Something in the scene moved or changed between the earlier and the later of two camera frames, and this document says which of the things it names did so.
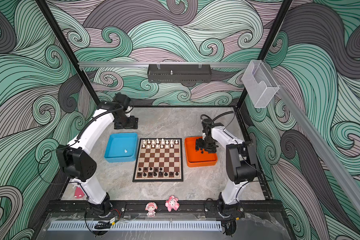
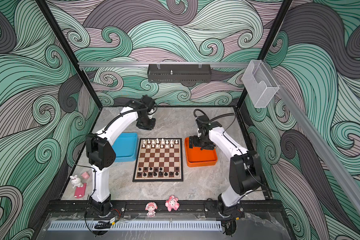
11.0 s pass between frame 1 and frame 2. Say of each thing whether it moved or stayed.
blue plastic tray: stayed
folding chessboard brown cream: stayed
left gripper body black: moved
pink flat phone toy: stayed
